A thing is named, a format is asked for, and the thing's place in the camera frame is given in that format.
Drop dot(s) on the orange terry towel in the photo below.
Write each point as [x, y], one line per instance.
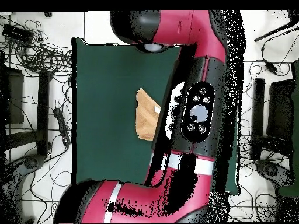
[146, 116]

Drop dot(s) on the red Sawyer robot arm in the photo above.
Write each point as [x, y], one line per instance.
[140, 203]

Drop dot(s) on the dark green table cloth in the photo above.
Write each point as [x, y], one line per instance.
[105, 116]

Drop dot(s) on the black power strip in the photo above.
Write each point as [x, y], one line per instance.
[62, 127]

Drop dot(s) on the black stand foot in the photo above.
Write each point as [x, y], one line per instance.
[271, 171]
[30, 162]

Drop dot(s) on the dark equipment case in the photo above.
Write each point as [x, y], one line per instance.
[15, 98]
[280, 109]

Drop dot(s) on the black power adapter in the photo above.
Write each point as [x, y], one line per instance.
[271, 67]

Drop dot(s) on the small black object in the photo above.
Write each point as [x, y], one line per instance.
[48, 14]

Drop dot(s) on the black rod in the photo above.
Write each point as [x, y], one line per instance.
[273, 32]

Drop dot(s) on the black hub box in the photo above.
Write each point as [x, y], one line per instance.
[16, 33]

